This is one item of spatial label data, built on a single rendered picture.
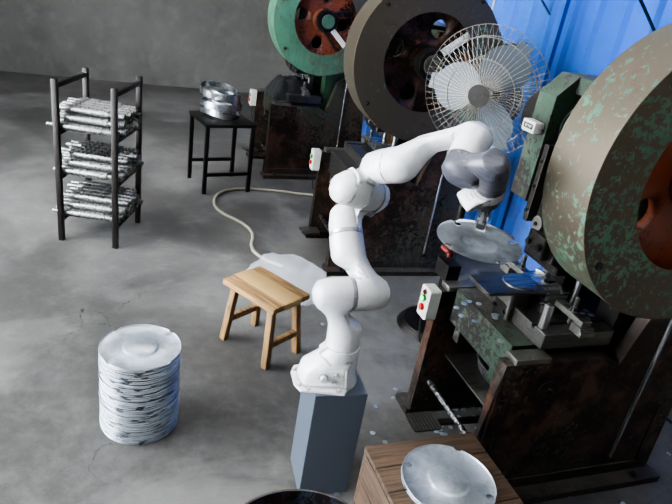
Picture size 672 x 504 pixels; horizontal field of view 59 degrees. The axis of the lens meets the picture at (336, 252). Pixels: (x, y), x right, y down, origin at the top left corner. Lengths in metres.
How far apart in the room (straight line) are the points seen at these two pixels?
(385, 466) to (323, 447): 0.28
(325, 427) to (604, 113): 1.28
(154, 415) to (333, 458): 0.68
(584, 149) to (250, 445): 1.61
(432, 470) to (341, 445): 0.36
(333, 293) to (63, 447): 1.19
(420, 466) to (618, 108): 1.17
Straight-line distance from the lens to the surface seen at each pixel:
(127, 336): 2.40
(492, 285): 2.18
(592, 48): 3.99
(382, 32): 3.14
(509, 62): 2.74
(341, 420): 2.09
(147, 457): 2.40
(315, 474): 2.24
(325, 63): 4.91
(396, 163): 1.77
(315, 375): 1.98
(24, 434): 2.56
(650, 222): 1.88
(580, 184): 1.62
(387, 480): 1.92
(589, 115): 1.65
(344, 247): 1.88
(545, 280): 2.35
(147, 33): 8.24
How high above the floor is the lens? 1.70
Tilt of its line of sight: 25 degrees down
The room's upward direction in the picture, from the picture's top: 10 degrees clockwise
